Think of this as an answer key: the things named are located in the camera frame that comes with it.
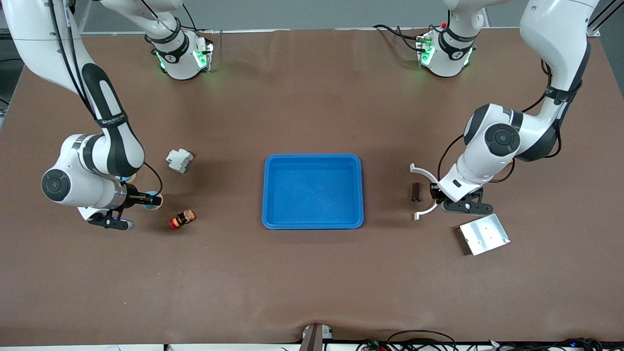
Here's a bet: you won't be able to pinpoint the green-lit right arm base box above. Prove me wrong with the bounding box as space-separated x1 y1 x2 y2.
193 43 214 73

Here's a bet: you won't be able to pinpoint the green-lit left arm base box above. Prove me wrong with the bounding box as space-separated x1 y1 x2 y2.
417 34 435 67

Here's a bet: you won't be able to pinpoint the small red orange push button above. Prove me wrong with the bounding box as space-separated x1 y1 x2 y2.
169 210 196 230

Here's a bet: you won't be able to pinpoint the white circuit breaker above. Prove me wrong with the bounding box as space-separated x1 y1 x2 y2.
166 148 194 174

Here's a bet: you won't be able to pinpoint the silver metal plate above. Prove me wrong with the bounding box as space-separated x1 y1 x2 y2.
458 214 511 256

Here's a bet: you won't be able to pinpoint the blue plastic tray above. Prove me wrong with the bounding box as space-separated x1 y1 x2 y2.
262 154 365 230

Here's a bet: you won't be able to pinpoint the white curved plastic bracket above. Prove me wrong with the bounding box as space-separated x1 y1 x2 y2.
409 163 442 221

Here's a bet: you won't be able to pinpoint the black left camera mount plate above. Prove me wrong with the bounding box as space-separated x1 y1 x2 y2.
440 188 494 216

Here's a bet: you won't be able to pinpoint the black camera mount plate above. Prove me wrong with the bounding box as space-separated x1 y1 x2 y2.
87 207 133 231
440 188 494 216

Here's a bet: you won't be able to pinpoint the black right camera mount plate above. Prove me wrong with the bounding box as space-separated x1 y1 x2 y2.
87 207 133 231

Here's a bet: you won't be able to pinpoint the black looped cable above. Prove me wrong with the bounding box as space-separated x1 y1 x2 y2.
388 330 457 351

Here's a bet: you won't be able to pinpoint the black left arm base cables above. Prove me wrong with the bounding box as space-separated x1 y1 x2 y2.
373 23 426 53

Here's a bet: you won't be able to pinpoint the black arm base cables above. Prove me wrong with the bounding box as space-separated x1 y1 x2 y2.
373 23 426 53
181 4 215 35

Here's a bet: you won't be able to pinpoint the black right arm base cables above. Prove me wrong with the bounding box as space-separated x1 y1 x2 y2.
181 4 215 35

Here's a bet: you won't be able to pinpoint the black cable bundle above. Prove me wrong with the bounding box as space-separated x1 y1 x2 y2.
490 337 624 351

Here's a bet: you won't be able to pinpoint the aluminium frame profile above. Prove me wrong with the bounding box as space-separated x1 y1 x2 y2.
587 0 624 37

